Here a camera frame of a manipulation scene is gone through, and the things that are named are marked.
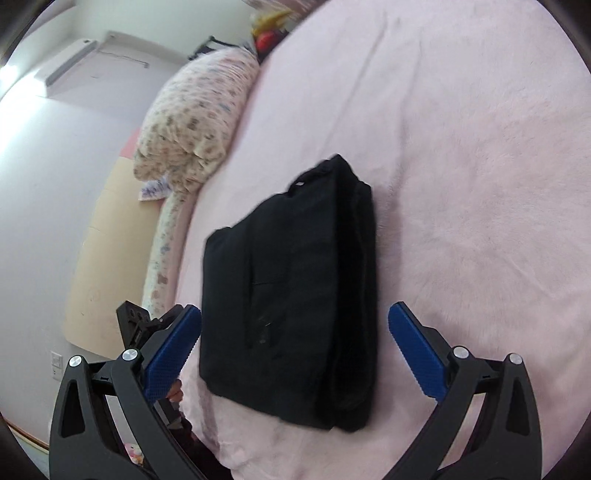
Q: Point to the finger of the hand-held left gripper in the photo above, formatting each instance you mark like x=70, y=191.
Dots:
x=134, y=323

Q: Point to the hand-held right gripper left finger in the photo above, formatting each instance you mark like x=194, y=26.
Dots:
x=173, y=350

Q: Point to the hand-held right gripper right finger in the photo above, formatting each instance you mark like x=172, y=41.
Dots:
x=415, y=350

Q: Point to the black pants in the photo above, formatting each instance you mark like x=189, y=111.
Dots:
x=286, y=277

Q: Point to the person's left hand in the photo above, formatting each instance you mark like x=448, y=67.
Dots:
x=175, y=394

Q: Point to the bear print bed sheet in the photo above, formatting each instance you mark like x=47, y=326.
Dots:
x=168, y=249

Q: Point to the pink plush toy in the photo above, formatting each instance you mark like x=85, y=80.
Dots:
x=134, y=453

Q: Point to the purple print cloth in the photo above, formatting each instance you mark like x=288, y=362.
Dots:
x=154, y=190

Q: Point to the pink bed blanket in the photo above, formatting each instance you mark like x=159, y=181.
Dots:
x=461, y=161

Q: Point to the bear print quilt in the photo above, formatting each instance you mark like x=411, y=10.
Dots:
x=198, y=106

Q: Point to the white air conditioner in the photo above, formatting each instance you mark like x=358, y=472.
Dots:
x=67, y=62

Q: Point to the dark cloth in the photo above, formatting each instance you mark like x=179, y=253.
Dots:
x=217, y=46

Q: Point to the red plush toy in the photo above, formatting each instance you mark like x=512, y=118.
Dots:
x=268, y=41

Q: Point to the yellow plush toy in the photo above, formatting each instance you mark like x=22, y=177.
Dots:
x=272, y=21

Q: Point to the pink patterned cloth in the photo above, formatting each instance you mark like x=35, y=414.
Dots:
x=281, y=4

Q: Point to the white wall socket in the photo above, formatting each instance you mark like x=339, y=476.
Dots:
x=56, y=365

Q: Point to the wooden frame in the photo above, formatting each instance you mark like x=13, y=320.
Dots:
x=30, y=438

